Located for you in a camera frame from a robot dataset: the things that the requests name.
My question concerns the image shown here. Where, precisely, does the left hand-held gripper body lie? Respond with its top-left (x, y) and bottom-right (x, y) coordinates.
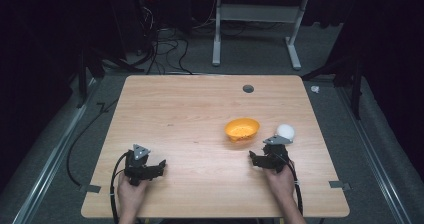
top-left (123, 143), bottom-right (155, 187)

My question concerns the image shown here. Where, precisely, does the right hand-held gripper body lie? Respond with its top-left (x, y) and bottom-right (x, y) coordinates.
top-left (261, 134), bottom-right (294, 174)

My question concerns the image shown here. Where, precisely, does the person's left hand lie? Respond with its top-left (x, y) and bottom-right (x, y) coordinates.
top-left (116, 173), bottom-right (150, 210)

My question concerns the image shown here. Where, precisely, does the person's right hand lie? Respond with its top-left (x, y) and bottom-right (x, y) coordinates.
top-left (264, 163), bottom-right (298, 202)

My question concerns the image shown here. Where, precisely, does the white ball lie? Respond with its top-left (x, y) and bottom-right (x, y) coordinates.
top-left (275, 123), bottom-right (296, 142)

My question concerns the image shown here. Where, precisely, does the orange plastic bowl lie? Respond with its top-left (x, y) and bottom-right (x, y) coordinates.
top-left (223, 117), bottom-right (261, 143)

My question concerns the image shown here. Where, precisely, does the black metal stand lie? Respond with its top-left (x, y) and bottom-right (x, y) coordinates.
top-left (68, 45), bottom-right (146, 109)
top-left (301, 53), bottom-right (364, 121)

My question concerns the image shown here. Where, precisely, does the dark computer case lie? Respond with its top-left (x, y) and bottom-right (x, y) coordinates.
top-left (111, 0), bottom-right (193, 57)

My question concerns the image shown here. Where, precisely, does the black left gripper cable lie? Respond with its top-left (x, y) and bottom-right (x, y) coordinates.
top-left (109, 151), bottom-right (130, 224)

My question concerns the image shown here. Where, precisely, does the grey metal table bracket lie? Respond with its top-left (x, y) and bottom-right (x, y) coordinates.
top-left (79, 184), bottom-right (102, 194)
top-left (328, 180), bottom-right (352, 192)

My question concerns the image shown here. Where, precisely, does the long black floor cable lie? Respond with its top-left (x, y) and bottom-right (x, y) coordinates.
top-left (65, 98), bottom-right (120, 188)

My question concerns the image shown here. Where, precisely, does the silver floor rail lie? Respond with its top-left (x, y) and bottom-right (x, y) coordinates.
top-left (11, 78), bottom-right (101, 224)
top-left (334, 83), bottom-right (414, 224)

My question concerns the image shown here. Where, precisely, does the tangle of black cables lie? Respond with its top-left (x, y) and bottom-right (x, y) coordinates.
top-left (134, 3), bottom-right (194, 76)

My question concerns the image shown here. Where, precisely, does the white metal desk frame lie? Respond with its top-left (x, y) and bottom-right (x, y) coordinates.
top-left (211, 0), bottom-right (309, 71)

